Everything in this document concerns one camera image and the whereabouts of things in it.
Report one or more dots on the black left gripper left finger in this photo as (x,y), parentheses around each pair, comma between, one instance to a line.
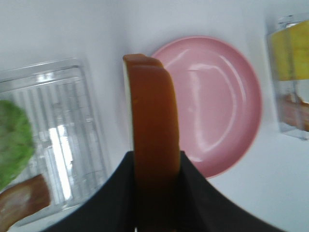
(111,209)

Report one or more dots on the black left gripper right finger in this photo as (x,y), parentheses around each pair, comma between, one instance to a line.
(202,208)

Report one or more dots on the bacon strip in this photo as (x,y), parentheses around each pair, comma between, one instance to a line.
(296,112)
(23,200)

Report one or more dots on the green lettuce leaf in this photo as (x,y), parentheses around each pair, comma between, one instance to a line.
(16,141)

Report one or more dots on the bread slice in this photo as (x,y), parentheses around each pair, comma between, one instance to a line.
(155,134)

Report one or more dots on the yellow cheese slice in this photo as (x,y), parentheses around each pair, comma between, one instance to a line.
(290,48)

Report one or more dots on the left clear plastic container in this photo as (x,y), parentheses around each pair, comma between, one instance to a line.
(65,131)

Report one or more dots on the clear plastic container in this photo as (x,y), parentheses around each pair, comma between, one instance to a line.
(65,131)
(294,87)

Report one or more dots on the pink round plate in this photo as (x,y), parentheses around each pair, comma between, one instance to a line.
(219,101)

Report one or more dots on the right clear plastic container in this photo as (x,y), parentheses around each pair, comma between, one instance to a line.
(294,87)

